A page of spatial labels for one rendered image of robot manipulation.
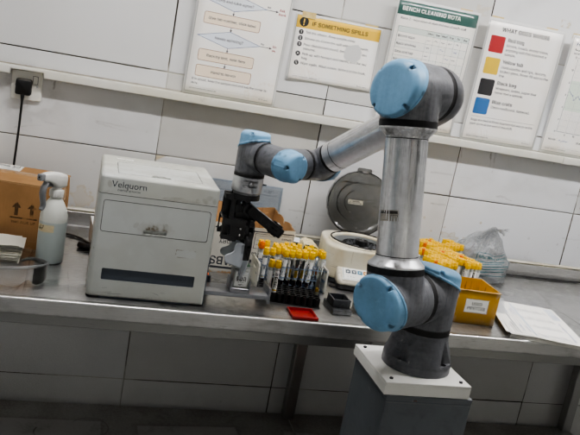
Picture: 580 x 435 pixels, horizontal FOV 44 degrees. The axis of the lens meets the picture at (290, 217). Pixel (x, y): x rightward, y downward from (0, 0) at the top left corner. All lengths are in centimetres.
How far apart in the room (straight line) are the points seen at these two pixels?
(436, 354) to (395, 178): 40
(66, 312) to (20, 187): 45
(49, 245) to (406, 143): 99
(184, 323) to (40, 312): 33
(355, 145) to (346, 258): 58
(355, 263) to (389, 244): 74
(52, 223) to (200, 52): 74
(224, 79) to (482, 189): 101
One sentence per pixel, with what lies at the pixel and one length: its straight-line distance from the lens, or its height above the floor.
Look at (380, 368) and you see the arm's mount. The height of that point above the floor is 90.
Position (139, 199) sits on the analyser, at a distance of 172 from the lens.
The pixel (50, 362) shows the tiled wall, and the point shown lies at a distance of 256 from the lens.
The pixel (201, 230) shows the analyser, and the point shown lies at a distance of 175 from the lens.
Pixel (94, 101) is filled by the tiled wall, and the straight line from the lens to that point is 232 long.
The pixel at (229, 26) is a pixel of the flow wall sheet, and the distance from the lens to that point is 232.
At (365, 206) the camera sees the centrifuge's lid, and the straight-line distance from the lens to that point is 247.
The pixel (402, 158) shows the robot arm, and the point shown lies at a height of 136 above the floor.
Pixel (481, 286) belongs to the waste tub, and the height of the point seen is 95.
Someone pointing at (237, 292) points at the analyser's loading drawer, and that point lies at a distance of 183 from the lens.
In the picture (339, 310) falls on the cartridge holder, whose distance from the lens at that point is 193.
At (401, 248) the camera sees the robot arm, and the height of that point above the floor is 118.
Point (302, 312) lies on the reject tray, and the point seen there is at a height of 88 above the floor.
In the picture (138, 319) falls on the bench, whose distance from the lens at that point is 177.
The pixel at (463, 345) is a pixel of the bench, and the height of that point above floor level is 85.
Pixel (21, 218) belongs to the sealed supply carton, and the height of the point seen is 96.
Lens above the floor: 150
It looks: 12 degrees down
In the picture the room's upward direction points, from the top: 11 degrees clockwise
